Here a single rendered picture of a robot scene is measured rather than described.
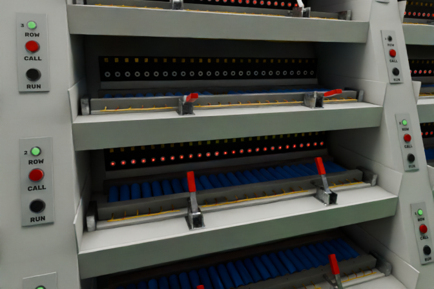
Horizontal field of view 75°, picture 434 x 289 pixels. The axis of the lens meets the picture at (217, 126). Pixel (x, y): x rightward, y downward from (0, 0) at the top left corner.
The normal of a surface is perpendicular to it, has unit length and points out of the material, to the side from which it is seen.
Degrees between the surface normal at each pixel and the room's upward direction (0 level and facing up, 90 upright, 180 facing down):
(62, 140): 90
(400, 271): 90
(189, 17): 113
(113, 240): 23
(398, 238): 90
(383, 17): 90
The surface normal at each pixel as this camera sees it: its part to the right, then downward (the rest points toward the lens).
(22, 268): 0.29, -0.14
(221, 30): 0.30, 0.26
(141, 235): 0.02, -0.96
